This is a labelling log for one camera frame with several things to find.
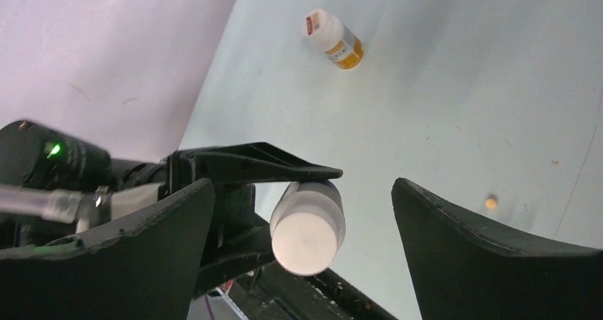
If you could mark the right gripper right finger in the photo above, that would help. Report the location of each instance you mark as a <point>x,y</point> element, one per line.
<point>464,265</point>

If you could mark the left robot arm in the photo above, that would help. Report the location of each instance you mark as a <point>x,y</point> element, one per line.
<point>36,156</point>

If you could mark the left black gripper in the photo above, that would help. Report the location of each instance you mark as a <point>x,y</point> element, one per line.
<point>222,233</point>

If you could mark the stray orange pill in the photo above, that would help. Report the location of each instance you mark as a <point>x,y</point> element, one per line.
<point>491,202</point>

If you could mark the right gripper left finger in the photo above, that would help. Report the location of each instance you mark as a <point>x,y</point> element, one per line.
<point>140,266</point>

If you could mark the white bottle orange label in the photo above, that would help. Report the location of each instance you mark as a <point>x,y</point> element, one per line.
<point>329,35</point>

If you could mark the white pill bottle blue label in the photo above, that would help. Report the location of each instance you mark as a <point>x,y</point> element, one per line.
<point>307,227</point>

